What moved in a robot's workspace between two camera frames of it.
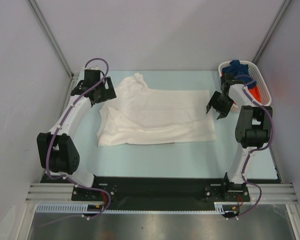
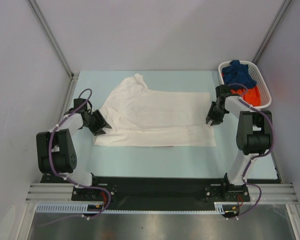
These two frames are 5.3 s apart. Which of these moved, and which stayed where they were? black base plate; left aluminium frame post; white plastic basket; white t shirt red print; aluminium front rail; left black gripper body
Moved: left black gripper body
Stayed: black base plate; white t shirt red print; aluminium front rail; white plastic basket; left aluminium frame post
